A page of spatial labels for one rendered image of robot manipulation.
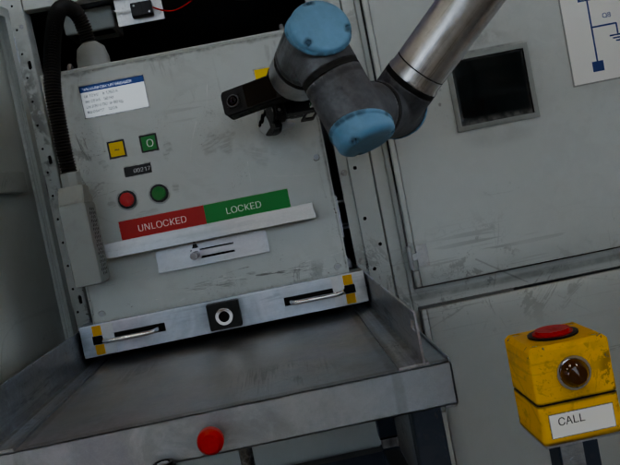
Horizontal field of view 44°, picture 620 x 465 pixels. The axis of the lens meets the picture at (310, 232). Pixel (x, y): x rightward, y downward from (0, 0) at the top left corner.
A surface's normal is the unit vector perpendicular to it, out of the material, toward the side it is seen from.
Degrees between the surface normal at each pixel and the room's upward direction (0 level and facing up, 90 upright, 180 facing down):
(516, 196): 90
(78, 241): 90
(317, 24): 70
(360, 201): 90
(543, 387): 90
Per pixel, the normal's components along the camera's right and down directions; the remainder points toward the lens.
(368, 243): 0.05, 0.04
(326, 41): 0.19, -0.34
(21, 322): 0.97, -0.18
